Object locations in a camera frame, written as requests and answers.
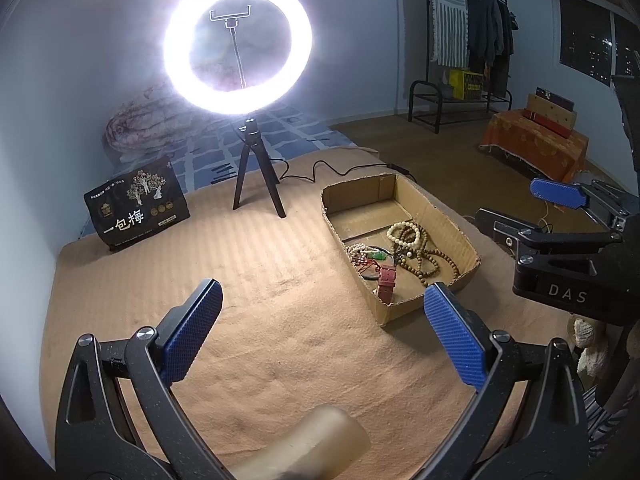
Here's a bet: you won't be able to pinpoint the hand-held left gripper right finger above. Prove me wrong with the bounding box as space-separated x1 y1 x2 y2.
422 281 591 480

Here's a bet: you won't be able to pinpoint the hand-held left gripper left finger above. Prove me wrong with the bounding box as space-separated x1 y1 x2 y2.
55 278 236 480

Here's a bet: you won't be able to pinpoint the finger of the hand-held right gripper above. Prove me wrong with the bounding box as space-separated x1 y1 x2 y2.
475 208 625 262
530 176 632 222

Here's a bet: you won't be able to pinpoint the dark blue bangle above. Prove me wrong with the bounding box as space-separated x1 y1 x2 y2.
361 245 397 282

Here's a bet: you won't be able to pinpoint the pale yellow-green bead bracelet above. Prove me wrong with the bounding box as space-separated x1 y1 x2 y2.
386 221 423 251

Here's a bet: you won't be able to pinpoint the white pearl necklace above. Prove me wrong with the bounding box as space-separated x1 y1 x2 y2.
345 242 381 268

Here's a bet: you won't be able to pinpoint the orange cloth covered table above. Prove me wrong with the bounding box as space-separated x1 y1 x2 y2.
479 109 590 183

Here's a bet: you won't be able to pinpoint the cream plush toy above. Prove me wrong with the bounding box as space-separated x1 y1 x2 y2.
567 315 608 377

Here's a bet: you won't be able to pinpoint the dark red box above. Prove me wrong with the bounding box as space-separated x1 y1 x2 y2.
535 87 576 111

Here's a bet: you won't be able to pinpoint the black snack bag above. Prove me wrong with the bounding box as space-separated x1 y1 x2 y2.
84 155 192 253

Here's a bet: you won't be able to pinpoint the zebra striped cloth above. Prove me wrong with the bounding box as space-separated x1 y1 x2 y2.
582 385 636 456

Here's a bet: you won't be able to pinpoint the yellow box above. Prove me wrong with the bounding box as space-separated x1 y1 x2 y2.
448 67 485 100

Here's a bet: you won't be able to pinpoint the window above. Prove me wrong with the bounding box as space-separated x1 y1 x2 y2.
550 0 640 92

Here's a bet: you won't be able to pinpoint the blurry beige object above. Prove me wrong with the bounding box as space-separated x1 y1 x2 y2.
232 405 372 480

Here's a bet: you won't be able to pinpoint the black metal shoe rack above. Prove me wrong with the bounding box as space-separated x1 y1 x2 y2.
408 80 513 134

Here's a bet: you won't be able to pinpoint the dark hanging clothes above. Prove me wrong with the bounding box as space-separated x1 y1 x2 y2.
467 0 521 68

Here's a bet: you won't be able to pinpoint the black tripod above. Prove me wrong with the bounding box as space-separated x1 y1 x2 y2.
232 115 287 218

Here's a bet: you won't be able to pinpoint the rolled patterned quilt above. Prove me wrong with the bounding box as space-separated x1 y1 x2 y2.
102 82 201 163

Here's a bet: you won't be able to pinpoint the striped white grey towel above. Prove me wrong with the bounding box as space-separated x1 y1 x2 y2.
430 0 471 68

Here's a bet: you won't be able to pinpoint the blue checked bedsheet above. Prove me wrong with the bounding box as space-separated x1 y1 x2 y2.
120 102 361 196

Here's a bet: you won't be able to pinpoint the black clothes rack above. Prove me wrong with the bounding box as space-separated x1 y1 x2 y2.
422 0 517 111

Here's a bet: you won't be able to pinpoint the brown wooden bead necklace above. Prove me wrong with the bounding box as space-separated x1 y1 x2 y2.
392 225 461 281

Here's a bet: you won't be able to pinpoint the red watch strap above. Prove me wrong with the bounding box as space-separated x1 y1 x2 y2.
376 266 399 306

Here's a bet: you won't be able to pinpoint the black power cable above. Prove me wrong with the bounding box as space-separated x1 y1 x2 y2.
277 160 416 183

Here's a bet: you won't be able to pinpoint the white ring light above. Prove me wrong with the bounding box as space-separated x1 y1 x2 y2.
162 0 316 116

